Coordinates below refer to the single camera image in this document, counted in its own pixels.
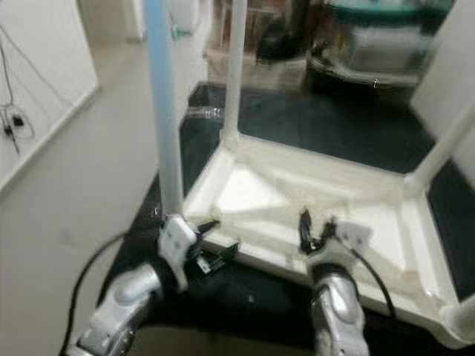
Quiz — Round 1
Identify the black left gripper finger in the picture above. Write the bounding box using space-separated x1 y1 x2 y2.
212 241 242 268

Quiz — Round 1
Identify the cream plastic ribbed table top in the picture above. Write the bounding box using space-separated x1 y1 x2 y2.
182 133 475 349

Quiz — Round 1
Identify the black tablecloth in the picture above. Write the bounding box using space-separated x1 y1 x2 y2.
100 82 475 356

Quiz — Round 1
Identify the small clear tape strip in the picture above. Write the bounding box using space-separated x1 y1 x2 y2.
186 107 223 120

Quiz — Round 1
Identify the patterned cloth covered bench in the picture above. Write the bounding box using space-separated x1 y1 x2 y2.
202 50 312 90

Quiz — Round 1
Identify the clear plastic container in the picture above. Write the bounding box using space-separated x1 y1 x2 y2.
332 22 440 75

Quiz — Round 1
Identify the shiny black curved pan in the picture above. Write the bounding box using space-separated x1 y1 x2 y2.
256 11 307 64

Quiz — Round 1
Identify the orange lid storage box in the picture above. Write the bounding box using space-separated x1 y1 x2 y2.
212 0 275 54

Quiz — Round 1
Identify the green pot lid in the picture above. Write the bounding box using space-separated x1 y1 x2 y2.
330 0 453 27

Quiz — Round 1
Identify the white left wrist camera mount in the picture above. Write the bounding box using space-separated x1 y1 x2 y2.
158 214 200 291

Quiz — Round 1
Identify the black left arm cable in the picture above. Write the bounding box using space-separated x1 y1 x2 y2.
59 234 128 356

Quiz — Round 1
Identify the looped black wall cable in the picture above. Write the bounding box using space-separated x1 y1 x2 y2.
0 44 39 154

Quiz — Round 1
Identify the long thin wall cable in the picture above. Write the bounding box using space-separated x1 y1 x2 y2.
4 30 99 112

